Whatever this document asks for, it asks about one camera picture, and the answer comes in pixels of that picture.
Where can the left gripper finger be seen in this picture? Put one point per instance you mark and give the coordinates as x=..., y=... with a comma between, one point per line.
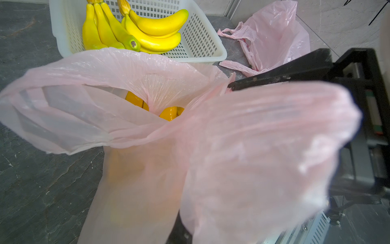
x=179, y=234

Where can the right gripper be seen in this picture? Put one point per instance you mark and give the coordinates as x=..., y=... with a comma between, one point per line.
x=363, y=174

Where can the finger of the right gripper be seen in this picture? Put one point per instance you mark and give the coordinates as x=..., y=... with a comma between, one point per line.
x=312, y=66

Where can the pink printed plastic bag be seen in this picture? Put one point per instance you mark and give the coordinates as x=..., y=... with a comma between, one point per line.
x=238, y=166

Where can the plain pink plastic bag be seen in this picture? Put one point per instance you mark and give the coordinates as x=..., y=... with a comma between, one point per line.
x=270, y=38

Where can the bright yellow banana bunch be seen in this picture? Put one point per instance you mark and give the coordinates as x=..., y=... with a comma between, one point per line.
x=156, y=36

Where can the yellow-green banana bunch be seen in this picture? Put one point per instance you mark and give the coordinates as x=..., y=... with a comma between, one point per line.
x=101, y=29

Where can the white plastic basket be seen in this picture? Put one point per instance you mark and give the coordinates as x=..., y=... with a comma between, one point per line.
x=200, y=42

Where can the black wire hook rack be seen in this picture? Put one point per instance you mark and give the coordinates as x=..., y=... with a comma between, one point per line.
x=368, y=12

